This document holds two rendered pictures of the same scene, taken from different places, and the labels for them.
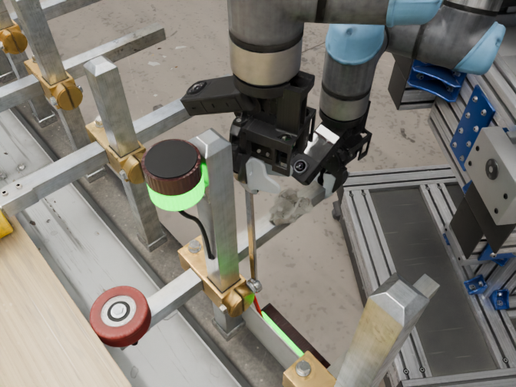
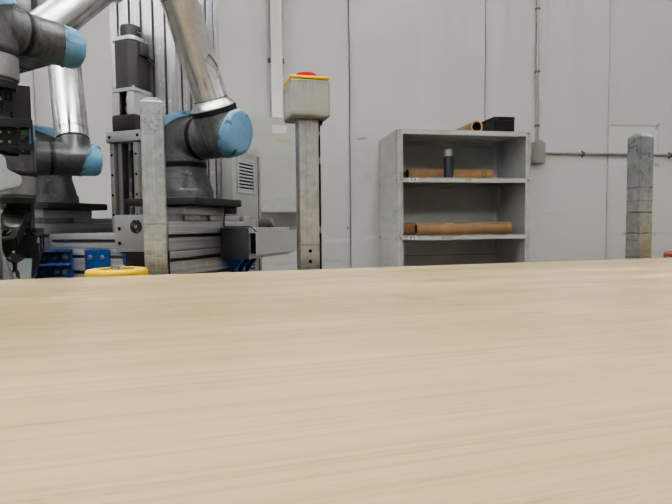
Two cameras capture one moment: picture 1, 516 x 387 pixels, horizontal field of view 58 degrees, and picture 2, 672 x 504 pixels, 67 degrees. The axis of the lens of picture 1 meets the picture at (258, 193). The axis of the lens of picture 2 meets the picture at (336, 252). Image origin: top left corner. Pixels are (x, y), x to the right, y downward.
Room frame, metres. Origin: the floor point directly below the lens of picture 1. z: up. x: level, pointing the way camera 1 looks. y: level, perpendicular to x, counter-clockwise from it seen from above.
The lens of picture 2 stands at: (-0.47, 0.52, 0.96)
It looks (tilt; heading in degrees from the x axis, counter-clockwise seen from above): 3 degrees down; 296
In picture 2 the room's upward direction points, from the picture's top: 1 degrees counter-clockwise
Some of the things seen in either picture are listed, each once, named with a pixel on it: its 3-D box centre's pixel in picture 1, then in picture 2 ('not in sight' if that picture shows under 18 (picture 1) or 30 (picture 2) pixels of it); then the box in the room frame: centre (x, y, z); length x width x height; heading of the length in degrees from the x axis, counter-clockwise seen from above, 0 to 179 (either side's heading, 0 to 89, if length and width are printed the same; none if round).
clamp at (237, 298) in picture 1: (214, 277); not in sight; (0.38, 0.07, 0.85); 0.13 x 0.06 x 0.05; 42
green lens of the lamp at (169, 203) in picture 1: (176, 182); not in sight; (0.33, 0.09, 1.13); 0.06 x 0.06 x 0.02
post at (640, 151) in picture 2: not in sight; (638, 244); (-0.57, -0.78, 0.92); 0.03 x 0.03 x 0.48; 42
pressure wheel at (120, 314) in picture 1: (126, 326); not in sight; (0.29, 0.19, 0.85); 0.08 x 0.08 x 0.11
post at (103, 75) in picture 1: (133, 177); not in sight; (0.55, 0.22, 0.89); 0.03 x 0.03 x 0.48; 42
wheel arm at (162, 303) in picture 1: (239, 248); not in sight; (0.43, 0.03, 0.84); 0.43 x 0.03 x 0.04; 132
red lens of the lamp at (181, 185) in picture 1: (172, 167); not in sight; (0.33, 0.09, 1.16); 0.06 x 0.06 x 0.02
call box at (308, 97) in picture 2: not in sight; (306, 102); (-0.02, -0.29, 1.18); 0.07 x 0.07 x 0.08; 42
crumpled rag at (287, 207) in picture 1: (287, 203); not in sight; (0.51, -0.05, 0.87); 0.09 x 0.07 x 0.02; 132
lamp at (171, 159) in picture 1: (184, 220); not in sight; (0.33, 0.09, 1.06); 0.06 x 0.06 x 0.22; 42
